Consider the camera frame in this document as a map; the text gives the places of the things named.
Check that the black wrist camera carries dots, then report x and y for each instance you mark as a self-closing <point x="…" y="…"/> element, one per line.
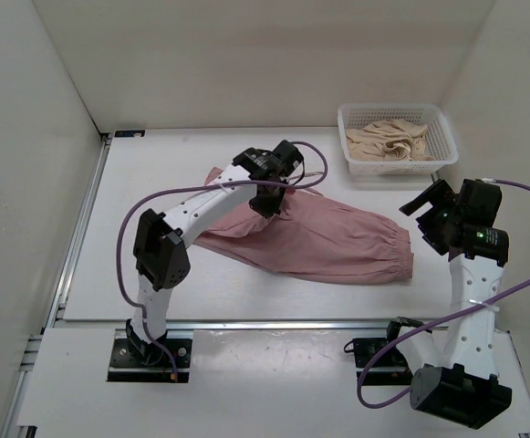
<point x="271" y="157"/>
<point x="478" y="202"/>

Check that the beige trousers in basket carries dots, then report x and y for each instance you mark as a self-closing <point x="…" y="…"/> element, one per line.
<point x="388" y="141"/>

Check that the white perforated plastic basket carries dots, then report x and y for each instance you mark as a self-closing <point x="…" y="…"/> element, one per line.
<point x="440" y="143"/>

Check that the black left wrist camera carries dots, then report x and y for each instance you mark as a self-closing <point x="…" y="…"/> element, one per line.
<point x="271" y="157"/>

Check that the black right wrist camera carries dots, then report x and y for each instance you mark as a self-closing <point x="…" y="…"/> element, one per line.
<point x="478" y="202"/>

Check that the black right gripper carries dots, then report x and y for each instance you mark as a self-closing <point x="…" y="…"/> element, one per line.
<point x="440" y="194"/>

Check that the pink trousers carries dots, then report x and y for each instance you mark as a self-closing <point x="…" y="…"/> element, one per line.
<point x="316" y="239"/>

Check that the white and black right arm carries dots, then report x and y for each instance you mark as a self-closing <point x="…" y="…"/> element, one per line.
<point x="459" y="382"/>

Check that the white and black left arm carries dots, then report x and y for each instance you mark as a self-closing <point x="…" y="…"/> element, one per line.
<point x="162" y="241"/>

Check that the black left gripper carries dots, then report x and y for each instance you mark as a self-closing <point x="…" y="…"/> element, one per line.
<point x="267" y="210"/>

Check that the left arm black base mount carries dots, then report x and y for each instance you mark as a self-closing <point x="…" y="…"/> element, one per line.
<point x="127" y="365"/>

